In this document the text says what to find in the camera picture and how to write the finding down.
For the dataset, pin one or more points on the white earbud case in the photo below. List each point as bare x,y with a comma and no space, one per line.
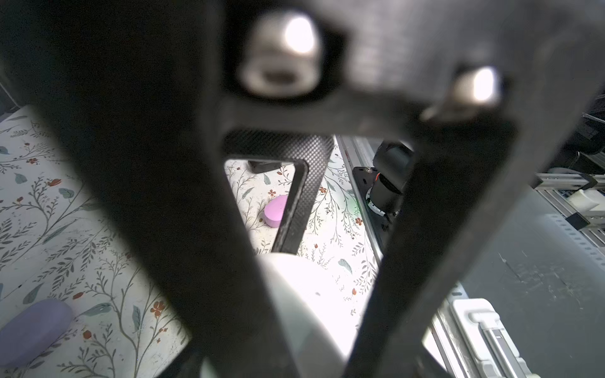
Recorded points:
319,330

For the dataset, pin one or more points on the pink earbud charging case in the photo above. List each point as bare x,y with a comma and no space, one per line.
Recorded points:
274,210

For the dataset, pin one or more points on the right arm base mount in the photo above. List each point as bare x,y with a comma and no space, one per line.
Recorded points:
380,199

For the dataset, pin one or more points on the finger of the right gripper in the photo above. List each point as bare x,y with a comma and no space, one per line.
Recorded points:
310,156

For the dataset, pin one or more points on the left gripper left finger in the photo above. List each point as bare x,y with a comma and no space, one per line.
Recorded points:
131,90

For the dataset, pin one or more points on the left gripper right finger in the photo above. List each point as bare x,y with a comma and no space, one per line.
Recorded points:
485,92

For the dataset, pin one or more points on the lavender earbud case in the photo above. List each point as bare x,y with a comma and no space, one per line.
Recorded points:
31,332

